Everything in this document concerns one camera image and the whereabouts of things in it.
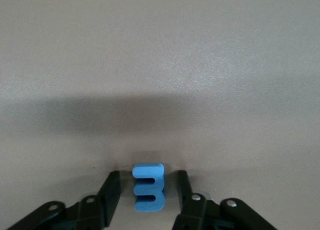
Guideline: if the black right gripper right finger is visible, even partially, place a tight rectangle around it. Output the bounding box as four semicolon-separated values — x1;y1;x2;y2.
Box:
172;169;276;230

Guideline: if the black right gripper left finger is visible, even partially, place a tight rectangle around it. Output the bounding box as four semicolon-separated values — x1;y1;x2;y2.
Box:
4;170;123;230

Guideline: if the blue foam letter E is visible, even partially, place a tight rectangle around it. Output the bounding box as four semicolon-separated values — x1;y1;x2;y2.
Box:
131;162;166;212

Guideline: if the brown table cover sheet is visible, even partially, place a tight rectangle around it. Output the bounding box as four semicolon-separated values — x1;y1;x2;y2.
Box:
0;0;320;230

